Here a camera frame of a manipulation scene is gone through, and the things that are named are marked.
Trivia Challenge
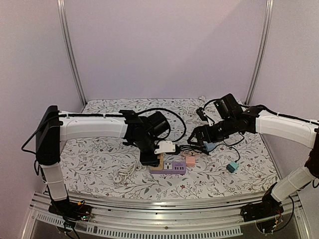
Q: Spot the beige cube socket adapter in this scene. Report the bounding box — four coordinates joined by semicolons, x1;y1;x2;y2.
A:
156;153;164;170

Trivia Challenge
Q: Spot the white strip cable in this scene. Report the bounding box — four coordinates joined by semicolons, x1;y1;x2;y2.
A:
113;159;150;184

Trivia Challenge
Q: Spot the purple power strip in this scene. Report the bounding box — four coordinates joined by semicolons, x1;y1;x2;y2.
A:
150;162;186;175

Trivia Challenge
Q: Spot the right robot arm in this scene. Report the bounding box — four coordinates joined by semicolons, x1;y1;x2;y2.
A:
187;94;319;217

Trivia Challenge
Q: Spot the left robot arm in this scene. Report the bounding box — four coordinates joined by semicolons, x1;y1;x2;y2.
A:
32;106;176;216

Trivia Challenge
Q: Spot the light blue charger plug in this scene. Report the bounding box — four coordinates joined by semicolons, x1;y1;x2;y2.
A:
204;142;216;152

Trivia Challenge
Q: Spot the pink charger plug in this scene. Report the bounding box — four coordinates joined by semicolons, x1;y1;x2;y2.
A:
185;156;196;167

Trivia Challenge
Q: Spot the teal charger plug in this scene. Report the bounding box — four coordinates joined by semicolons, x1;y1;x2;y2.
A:
226;161;239;173

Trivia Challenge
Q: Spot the floral table mat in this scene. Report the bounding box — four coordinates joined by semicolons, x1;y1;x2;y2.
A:
49;98;279;200

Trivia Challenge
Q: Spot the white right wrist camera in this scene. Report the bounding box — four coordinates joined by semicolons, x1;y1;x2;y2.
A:
196;107;215;126

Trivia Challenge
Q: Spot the black charger cable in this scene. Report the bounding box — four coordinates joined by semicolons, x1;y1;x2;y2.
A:
178;140;241;164

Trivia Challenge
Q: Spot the pink coiled cable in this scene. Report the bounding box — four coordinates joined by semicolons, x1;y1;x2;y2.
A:
180;149;200;157

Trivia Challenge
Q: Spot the right aluminium frame post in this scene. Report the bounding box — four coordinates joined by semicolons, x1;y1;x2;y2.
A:
244;0;274;105

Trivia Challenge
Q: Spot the aluminium frame post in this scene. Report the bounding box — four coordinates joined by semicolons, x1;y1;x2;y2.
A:
244;0;274;105
56;0;87;106

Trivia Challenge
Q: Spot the aluminium front rail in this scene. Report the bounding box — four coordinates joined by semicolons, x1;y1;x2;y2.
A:
21;191;312;239

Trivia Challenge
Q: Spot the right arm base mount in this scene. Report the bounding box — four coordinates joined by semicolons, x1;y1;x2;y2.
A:
240;201;284;234

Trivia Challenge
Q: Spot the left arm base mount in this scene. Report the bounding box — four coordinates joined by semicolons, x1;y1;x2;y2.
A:
48;199;93;221

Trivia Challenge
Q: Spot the left aluminium frame post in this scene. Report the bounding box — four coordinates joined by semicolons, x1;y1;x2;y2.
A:
56;0;87;106

